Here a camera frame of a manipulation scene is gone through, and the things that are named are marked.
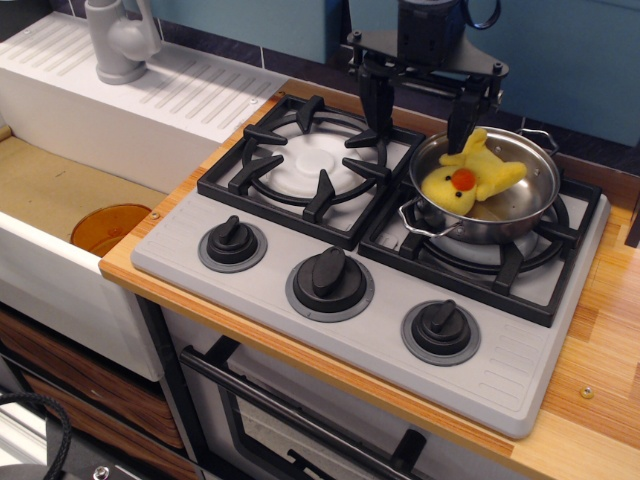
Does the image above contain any wooden drawer front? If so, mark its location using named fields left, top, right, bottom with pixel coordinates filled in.
left=1, top=305, right=198, bottom=479

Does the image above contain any black right burner grate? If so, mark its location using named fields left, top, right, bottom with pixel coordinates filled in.
left=358, top=179, right=608, bottom=327

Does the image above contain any oven door with window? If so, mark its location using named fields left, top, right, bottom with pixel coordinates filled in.
left=162, top=307, right=539, bottom=480

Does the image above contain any white toy sink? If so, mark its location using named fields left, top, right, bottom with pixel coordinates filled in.
left=1, top=13, right=285, bottom=381

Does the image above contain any black braided foreground cable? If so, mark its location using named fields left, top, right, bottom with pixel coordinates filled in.
left=0, top=392, right=74, bottom=480

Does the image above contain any black left stove knob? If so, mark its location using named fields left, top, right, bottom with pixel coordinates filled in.
left=198, top=215, right=268, bottom=274

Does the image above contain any stainless steel pot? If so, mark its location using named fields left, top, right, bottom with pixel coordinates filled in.
left=398, top=127, right=560, bottom=245

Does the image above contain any grey toy faucet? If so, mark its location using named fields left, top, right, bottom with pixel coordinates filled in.
left=85, top=0, right=161, bottom=85

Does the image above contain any black burner grate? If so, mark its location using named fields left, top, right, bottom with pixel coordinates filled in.
left=197, top=95, right=424, bottom=250
left=358, top=179, right=608, bottom=327

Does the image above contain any grey toy stove top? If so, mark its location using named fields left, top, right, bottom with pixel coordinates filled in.
left=131, top=95, right=610, bottom=438

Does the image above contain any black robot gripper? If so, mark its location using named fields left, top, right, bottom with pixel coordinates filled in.
left=348, top=1, right=509, bottom=155

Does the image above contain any black middle stove knob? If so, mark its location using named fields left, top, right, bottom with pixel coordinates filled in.
left=285, top=247, right=375, bottom=323

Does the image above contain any black right stove knob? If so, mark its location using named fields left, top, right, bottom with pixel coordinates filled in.
left=401, top=300, right=481, bottom=367

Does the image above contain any black oven door handle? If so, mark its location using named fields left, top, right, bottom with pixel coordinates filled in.
left=179, top=335, right=429, bottom=480

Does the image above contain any black stove knob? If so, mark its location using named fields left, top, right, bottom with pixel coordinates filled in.
left=285, top=247, right=375, bottom=323
left=198, top=215, right=268, bottom=274
left=401, top=300, right=481, bottom=367

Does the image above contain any black left burner grate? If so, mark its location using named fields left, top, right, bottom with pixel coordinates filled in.
left=197, top=95, right=424, bottom=250

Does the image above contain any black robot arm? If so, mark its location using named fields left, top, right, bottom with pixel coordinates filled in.
left=348, top=1, right=509, bottom=155

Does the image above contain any yellow stuffed duck toy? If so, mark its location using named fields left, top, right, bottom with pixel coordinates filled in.
left=419, top=128, right=528, bottom=216

